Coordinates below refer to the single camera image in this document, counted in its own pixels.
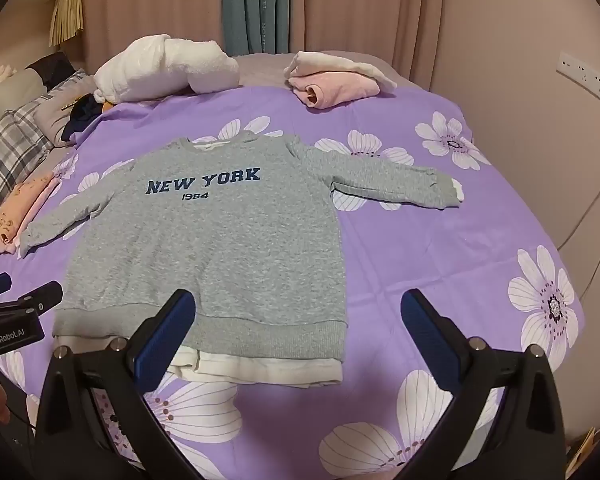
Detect white wall socket strip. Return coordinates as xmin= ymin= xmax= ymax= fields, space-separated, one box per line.
xmin=556 ymin=51 xmax=600 ymax=106

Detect dark pillow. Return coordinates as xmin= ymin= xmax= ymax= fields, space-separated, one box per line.
xmin=25 ymin=51 xmax=88 ymax=92

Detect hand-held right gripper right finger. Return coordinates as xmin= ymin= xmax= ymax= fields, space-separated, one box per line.
xmin=400 ymin=288 xmax=566 ymax=480

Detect grey printed sweatshirt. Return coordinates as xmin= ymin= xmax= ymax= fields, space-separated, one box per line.
xmin=19 ymin=130 xmax=465 ymax=390

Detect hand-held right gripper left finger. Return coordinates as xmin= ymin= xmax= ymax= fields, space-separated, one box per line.
xmin=34 ymin=288 xmax=197 ymax=480

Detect white fleece blanket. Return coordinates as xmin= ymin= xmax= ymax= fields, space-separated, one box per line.
xmin=92 ymin=34 xmax=241 ymax=106

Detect grey pillow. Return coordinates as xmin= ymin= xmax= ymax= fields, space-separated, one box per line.
xmin=32 ymin=72 xmax=101 ymax=148

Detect yellow pleated cloth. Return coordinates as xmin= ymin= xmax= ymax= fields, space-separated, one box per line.
xmin=48 ymin=0 xmax=84 ymax=48

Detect orange printed folded garment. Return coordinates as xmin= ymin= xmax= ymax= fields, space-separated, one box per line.
xmin=0 ymin=170 xmax=56 ymax=246

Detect navy garment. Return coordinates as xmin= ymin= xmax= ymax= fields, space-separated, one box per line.
xmin=60 ymin=95 xmax=106 ymax=143

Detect grey plaid blanket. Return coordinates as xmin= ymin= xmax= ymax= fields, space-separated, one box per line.
xmin=0 ymin=95 xmax=56 ymax=241

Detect pink folded garment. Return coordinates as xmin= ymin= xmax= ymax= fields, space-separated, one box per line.
xmin=287 ymin=71 xmax=381 ymax=110

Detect pink curtain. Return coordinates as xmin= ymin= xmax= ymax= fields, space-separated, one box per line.
xmin=285 ymin=0 xmax=448 ymax=91
xmin=82 ymin=0 xmax=228 ymax=68

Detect mauve bed cover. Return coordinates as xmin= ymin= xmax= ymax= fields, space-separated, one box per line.
xmin=0 ymin=51 xmax=413 ymax=281

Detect purple floral bed sheet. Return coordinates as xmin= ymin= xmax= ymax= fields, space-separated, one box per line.
xmin=0 ymin=82 xmax=588 ymax=480

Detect orange and pink folded clothes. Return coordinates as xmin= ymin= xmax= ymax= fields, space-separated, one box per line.
xmin=0 ymin=175 xmax=63 ymax=256

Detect pink and cream folded clothes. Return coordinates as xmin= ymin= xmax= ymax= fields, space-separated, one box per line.
xmin=284 ymin=51 xmax=398 ymax=95

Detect teal curtain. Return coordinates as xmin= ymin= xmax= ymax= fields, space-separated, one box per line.
xmin=221 ymin=0 xmax=293 ymax=56

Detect beige pillow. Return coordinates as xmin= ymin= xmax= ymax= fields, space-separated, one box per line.
xmin=0 ymin=67 xmax=48 ymax=121

